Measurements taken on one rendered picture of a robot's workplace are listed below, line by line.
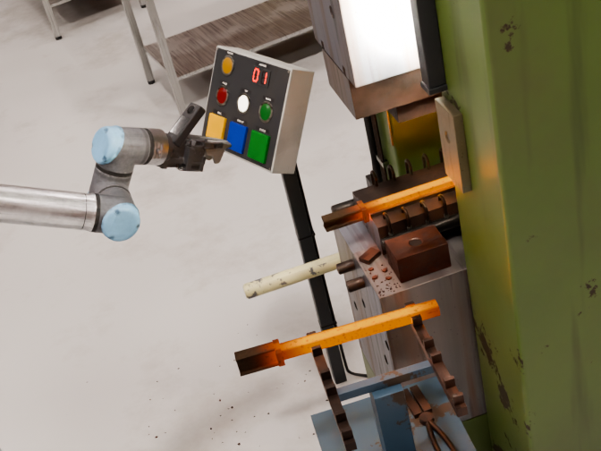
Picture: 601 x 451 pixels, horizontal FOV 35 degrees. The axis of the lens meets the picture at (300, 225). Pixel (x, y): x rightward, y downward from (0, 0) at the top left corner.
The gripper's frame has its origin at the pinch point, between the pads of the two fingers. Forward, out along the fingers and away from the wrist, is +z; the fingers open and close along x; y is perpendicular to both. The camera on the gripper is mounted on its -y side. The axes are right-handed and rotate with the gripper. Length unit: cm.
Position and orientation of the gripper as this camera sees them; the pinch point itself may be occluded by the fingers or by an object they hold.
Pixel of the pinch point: (226, 141)
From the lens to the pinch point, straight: 252.4
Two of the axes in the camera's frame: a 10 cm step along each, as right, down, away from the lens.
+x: 6.3, 3.1, -7.1
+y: -2.0, 9.5, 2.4
